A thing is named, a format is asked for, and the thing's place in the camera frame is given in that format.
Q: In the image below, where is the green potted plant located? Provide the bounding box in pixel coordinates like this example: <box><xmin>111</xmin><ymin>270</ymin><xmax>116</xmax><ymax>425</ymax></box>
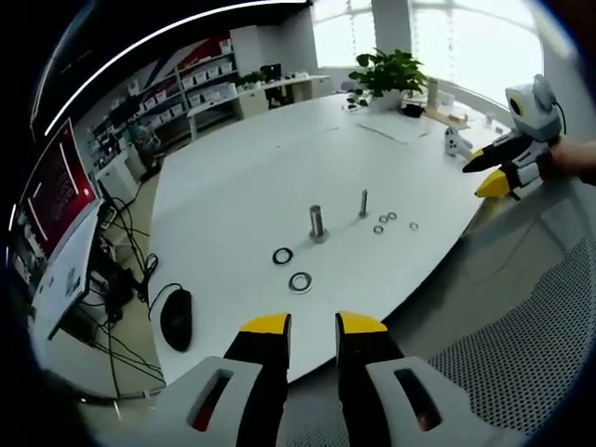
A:
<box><xmin>347</xmin><ymin>47</ymin><xmax>430</xmax><ymax>113</ymax></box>

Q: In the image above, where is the white game controller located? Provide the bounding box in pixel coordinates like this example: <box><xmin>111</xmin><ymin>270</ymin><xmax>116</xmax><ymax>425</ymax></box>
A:
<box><xmin>443</xmin><ymin>126</ymin><xmax>475</xmax><ymax>160</ymax></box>

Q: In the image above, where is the grey mesh chair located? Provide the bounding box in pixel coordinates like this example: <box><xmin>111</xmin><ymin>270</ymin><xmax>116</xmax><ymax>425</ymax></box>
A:
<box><xmin>399</xmin><ymin>179</ymin><xmax>596</xmax><ymax>441</ymax></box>

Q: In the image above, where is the large silver washer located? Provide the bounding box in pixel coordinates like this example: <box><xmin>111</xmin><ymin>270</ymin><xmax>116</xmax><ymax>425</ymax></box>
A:
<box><xmin>288</xmin><ymin>271</ymin><xmax>315</xmax><ymax>296</ymax></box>

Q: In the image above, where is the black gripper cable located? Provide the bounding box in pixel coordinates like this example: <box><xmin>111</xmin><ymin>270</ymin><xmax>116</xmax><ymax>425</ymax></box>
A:
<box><xmin>550</xmin><ymin>98</ymin><xmax>568</xmax><ymax>137</ymax></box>

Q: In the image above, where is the small black monitor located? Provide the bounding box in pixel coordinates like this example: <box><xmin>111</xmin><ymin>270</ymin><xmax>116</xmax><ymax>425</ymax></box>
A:
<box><xmin>259</xmin><ymin>62</ymin><xmax>284</xmax><ymax>86</ymax></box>

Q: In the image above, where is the person's right hand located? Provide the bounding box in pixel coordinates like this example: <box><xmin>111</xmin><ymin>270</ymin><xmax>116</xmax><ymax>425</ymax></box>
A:
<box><xmin>538</xmin><ymin>135</ymin><xmax>596</xmax><ymax>183</ymax></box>

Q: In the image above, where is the bundle of black cables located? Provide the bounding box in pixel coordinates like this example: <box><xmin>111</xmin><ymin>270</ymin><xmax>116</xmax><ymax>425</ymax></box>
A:
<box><xmin>76</xmin><ymin>183</ymin><xmax>169</xmax><ymax>401</ymax></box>

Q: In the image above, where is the black computer mouse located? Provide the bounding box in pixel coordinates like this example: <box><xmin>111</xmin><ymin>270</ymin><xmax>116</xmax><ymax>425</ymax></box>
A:
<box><xmin>159</xmin><ymin>286</ymin><xmax>194</xmax><ymax>353</ymax></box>

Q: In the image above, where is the white storage shelving unit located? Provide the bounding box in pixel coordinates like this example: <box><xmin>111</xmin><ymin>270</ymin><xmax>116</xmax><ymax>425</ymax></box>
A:
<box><xmin>88</xmin><ymin>34</ymin><xmax>239</xmax><ymax>157</ymax></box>

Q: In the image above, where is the white background desk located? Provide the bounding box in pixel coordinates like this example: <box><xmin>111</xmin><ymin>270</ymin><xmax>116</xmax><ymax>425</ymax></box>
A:
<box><xmin>185</xmin><ymin>73</ymin><xmax>332</xmax><ymax>141</ymax></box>

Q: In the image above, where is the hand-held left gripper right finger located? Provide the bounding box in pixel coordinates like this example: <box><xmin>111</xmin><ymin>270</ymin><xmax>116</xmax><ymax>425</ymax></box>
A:
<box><xmin>334</xmin><ymin>310</ymin><xmax>514</xmax><ymax>447</ymax></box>

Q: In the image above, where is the thick threaded stud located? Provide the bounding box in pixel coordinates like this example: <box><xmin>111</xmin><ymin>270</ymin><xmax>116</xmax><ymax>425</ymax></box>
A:
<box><xmin>308</xmin><ymin>203</ymin><xmax>332</xmax><ymax>245</ymax></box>

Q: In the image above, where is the white paper sheet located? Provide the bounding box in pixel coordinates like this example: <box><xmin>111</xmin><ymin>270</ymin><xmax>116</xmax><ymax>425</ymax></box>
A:
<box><xmin>357</xmin><ymin>115</ymin><xmax>430</xmax><ymax>144</ymax></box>

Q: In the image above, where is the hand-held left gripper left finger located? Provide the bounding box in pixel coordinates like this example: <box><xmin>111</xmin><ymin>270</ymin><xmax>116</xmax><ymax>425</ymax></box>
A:
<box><xmin>153</xmin><ymin>312</ymin><xmax>292</xmax><ymax>447</ymax></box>

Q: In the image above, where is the white ceiling light strip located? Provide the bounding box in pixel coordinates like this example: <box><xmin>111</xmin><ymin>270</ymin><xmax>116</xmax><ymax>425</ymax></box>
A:
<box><xmin>44</xmin><ymin>0</ymin><xmax>314</xmax><ymax>137</ymax></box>

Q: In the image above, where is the black mouse cable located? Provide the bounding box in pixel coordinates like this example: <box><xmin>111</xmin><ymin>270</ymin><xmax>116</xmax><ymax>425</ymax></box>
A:
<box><xmin>146</xmin><ymin>281</ymin><xmax>187</xmax><ymax>322</ymax></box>

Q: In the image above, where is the white framed computer monitor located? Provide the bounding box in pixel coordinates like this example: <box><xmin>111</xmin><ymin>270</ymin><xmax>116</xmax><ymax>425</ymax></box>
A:
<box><xmin>12</xmin><ymin>115</ymin><xmax>107</xmax><ymax>342</ymax></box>

